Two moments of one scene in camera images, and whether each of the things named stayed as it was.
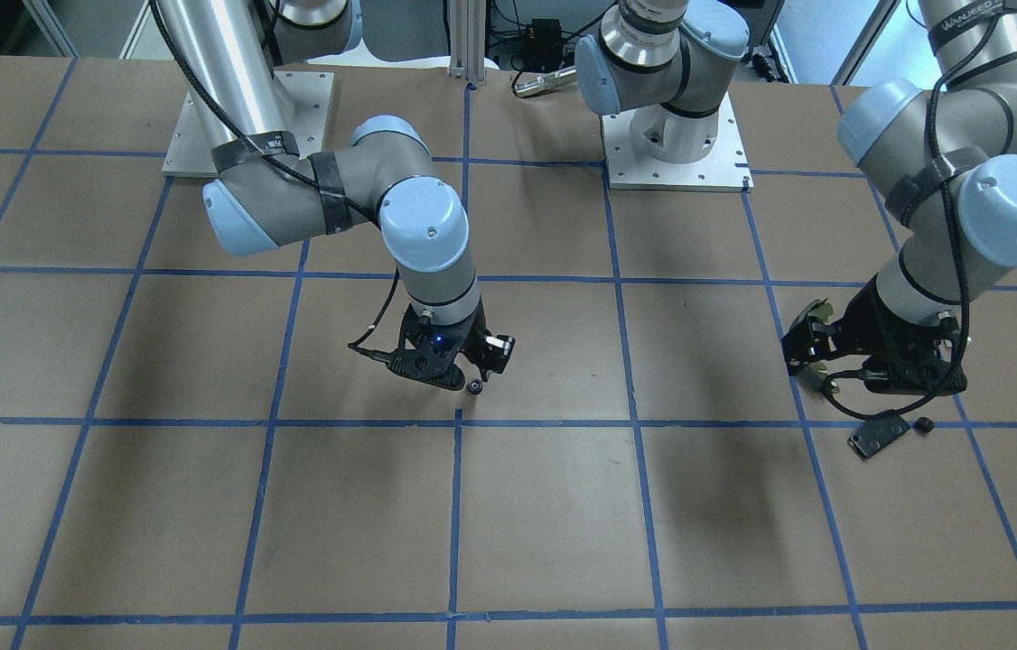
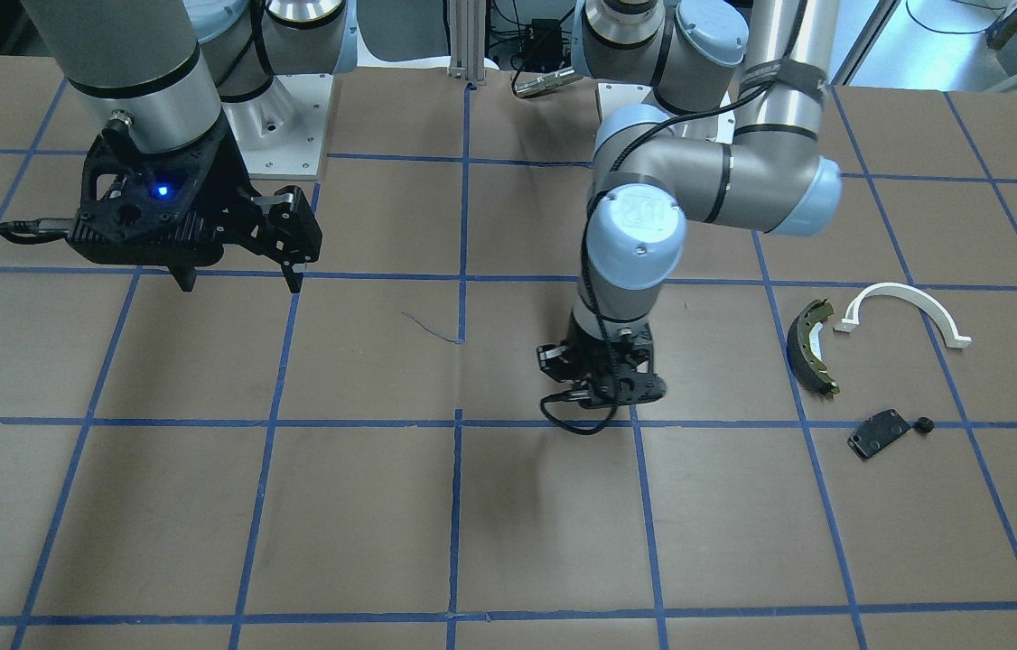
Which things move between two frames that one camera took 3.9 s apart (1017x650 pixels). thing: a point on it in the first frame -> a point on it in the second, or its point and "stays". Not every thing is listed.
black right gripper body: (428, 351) -> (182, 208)
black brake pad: (876, 431) stays
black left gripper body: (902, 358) -> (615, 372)
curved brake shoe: (813, 373) stays
